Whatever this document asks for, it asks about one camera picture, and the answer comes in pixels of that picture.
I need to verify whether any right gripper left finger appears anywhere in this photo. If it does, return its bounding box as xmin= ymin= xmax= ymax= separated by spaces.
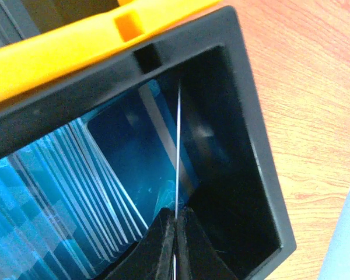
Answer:
xmin=105 ymin=208 xmax=176 ymax=279

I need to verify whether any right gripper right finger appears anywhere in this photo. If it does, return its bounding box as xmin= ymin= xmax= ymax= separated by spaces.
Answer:
xmin=175 ymin=207 xmax=237 ymax=279

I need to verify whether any yellow bin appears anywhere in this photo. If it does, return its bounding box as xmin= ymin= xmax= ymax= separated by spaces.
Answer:
xmin=0 ymin=0 xmax=217 ymax=103

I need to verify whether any blue card stack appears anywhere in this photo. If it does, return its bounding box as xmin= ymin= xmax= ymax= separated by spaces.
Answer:
xmin=0 ymin=79 xmax=198 ymax=279

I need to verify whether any dark grey card stack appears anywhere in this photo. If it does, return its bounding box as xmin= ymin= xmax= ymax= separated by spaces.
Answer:
xmin=0 ymin=0 xmax=40 ymax=48

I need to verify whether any black bin right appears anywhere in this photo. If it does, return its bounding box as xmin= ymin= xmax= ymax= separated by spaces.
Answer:
xmin=0 ymin=6 xmax=296 ymax=279

